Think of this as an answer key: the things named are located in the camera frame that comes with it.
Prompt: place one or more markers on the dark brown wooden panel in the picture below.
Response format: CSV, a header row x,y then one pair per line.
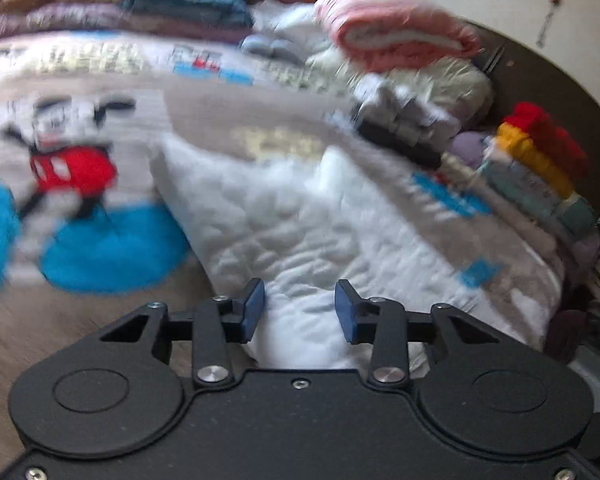
x,y
555,85

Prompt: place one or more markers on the yellow knitted sweater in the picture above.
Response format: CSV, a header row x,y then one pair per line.
x,y
535,160

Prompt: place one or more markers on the hanging wall ornament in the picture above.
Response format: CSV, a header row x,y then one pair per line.
x,y
550,15

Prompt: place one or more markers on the black striped folded garment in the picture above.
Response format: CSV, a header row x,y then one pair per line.
x,y
395,142

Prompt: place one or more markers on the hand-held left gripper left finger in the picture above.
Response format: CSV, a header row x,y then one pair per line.
x,y
252,310

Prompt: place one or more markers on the person's dark maroon clothing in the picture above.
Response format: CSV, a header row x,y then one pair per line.
x,y
562,335

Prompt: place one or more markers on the purple quilt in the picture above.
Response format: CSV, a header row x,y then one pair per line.
x,y
80,20

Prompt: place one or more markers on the pale pink folded garment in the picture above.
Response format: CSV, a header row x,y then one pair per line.
x,y
467,150

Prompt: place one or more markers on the white quilted garment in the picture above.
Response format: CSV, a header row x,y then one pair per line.
x,y
305,220

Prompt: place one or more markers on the cartoon printed blanket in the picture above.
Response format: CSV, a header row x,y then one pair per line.
x,y
205,105

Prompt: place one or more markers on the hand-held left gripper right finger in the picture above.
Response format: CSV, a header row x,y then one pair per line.
x,y
345,315

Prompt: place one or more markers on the white duvet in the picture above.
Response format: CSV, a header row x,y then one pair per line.
x,y
455,87

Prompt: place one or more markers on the red knitted sweater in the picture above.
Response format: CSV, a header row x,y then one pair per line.
x,y
550,135

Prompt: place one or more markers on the pink rolled blanket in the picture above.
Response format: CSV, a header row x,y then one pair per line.
x,y
395,30

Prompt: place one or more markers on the teal folded garment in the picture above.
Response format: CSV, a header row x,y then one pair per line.
x,y
555,205

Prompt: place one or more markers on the white lavender folded garment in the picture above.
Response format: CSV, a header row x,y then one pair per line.
x,y
410,105

